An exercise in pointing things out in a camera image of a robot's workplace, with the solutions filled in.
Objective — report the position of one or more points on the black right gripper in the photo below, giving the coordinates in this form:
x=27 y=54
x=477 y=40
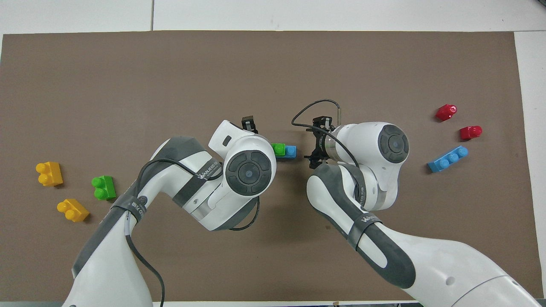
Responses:
x=324 y=143

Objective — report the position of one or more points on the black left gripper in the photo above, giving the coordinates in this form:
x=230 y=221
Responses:
x=249 y=124

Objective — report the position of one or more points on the blue three-stud brick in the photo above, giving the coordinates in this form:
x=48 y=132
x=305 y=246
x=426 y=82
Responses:
x=291 y=152
x=448 y=159

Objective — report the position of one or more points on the green two-stud brick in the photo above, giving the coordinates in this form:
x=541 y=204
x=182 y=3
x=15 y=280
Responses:
x=279 y=149
x=104 y=188

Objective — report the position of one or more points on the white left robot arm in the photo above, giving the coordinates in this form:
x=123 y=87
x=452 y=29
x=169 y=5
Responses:
x=106 y=264

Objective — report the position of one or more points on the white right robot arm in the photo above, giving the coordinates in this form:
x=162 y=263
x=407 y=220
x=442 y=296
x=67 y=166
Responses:
x=426 y=264

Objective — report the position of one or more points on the brown table mat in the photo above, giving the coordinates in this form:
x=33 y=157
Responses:
x=273 y=68

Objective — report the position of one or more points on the red one-stud block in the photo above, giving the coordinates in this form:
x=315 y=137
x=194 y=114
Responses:
x=470 y=132
x=445 y=113

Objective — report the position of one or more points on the yellow two-stud brick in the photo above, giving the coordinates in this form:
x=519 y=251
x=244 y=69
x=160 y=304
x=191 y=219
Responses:
x=49 y=174
x=74 y=210

